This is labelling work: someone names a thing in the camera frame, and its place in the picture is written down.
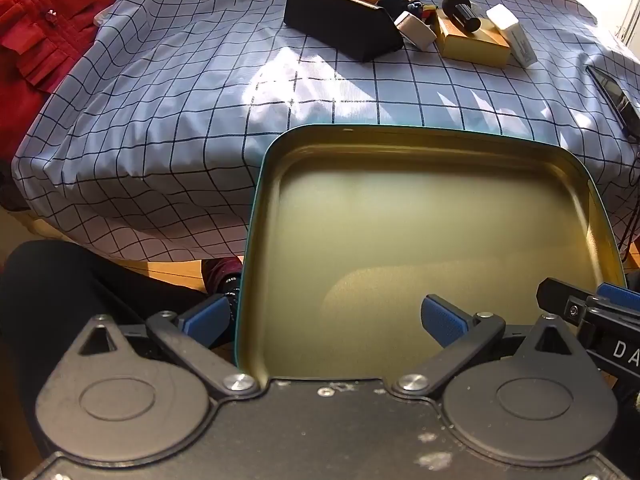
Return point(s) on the black sponge makeup applicator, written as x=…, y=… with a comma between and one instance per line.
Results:
x=462, y=10

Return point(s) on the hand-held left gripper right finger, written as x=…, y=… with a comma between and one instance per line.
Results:
x=442, y=322

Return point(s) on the white round compact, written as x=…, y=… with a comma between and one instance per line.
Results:
x=415, y=30

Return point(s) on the black glasses case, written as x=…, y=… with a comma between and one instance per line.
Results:
x=340, y=20

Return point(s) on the white cardboard box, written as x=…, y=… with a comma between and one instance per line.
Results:
x=510, y=30

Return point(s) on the colourful printed scarf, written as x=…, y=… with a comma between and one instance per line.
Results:
x=397, y=4

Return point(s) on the checked light blue tablecloth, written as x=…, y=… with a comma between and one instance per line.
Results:
x=175, y=110

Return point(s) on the gold cardboard box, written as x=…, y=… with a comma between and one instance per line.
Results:
x=470, y=47

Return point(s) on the teal and gold metal tray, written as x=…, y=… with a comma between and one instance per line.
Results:
x=400, y=235

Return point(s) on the red cloth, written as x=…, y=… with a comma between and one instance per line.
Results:
x=40, y=35

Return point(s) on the black smartphone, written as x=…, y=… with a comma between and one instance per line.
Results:
x=617, y=92

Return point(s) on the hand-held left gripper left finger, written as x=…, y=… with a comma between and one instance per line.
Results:
x=207, y=317

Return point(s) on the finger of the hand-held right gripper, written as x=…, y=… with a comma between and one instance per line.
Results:
x=560, y=297
x=620, y=295

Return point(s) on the person's black trouser leg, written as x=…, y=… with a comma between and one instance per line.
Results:
x=75, y=280

